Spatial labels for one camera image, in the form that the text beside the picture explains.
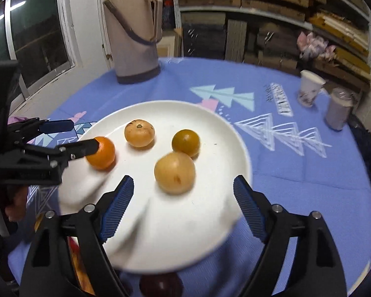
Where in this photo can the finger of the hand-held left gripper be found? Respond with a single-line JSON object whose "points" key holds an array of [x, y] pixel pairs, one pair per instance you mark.
{"points": [[57, 126], [80, 149]]}

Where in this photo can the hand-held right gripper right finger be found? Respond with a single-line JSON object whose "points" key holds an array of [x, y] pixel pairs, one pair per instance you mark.
{"points": [[250, 210]]}

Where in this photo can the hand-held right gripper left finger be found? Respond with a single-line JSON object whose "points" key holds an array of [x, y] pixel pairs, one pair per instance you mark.
{"points": [[119, 207]]}

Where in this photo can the orange tangerine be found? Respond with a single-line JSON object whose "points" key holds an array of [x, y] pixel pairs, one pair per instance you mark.
{"points": [[104, 155]]}

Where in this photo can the tan round fruit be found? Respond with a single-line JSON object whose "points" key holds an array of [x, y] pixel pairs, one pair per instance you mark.
{"points": [[174, 173], [139, 134]]}

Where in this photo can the white round plate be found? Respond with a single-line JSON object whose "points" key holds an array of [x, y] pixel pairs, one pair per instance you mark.
{"points": [[179, 222]]}

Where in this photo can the large orange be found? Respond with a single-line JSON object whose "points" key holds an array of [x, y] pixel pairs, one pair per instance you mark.
{"points": [[82, 272]]}

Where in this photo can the dark red plum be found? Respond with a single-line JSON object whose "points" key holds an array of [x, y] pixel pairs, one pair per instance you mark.
{"points": [[160, 286]]}

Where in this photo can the greenish yellow orange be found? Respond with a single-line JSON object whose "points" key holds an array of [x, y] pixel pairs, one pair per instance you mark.
{"points": [[185, 142]]}

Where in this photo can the person's left hand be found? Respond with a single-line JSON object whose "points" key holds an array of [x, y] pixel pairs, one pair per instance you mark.
{"points": [[17, 204]]}

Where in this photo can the blue printed tablecloth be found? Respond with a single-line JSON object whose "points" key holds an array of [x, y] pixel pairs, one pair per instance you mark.
{"points": [[296, 176]]}

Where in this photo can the dark glass window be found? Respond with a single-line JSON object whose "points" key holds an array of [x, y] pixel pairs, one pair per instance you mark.
{"points": [[37, 37]]}

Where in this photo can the white door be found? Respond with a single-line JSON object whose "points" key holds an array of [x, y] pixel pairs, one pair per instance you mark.
{"points": [[105, 31]]}

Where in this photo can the beige thermos flask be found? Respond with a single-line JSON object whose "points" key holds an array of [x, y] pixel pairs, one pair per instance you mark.
{"points": [[133, 37]]}

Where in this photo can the black bag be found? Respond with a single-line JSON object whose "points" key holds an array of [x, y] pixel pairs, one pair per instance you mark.
{"points": [[364, 148]]}

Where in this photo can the grey drink can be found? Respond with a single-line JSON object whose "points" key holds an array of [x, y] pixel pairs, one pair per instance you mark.
{"points": [[338, 111]]}

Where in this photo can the white paper cup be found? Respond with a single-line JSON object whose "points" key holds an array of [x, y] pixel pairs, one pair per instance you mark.
{"points": [[309, 89]]}

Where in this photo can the pink cloth bundle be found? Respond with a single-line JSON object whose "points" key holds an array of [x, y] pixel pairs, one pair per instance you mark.
{"points": [[315, 45]]}

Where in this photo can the metal shelf rack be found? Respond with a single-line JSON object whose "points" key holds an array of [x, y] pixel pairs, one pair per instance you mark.
{"points": [[235, 10]]}

